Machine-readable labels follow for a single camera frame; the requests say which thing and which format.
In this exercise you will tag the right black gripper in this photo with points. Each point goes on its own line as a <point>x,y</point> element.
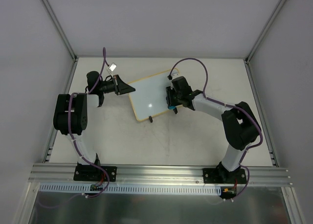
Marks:
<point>168,98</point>

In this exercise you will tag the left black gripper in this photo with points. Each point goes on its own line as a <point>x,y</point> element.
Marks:
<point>116,85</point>

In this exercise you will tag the yellow framed whiteboard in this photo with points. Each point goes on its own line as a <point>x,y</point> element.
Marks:
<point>149,98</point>

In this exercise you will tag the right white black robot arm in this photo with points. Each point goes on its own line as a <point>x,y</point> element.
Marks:
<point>240,125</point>

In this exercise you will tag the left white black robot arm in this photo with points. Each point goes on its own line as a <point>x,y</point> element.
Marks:
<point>71,116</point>

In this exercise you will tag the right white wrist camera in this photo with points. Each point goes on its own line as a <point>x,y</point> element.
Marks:
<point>173,75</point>

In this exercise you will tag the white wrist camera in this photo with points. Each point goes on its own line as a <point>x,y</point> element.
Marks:
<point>111,68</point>
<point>173,75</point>

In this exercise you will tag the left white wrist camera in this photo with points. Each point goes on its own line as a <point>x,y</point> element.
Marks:
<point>111,68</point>

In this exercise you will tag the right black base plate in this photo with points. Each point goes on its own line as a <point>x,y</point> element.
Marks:
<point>212,176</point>

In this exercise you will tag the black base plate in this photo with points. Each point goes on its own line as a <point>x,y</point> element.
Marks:
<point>212,176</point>
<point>90,173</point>

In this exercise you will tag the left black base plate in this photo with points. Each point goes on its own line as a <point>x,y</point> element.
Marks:
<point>90,173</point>

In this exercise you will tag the white slotted cable duct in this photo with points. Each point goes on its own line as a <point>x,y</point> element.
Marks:
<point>133,189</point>

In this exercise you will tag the aluminium front rail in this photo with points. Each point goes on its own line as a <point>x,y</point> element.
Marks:
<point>160,175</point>

